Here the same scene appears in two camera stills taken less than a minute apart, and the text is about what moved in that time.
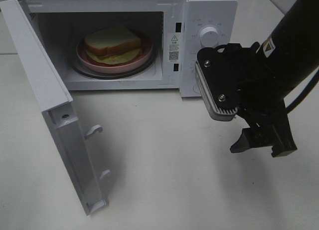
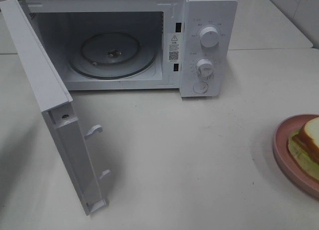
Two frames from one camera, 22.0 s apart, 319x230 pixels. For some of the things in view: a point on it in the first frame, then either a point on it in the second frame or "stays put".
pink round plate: (93, 65) → (282, 159)
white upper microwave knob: (209, 37) stays put
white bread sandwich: (113, 45) → (304, 147)
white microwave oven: (129, 40) stays put
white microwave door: (57, 106) stays put
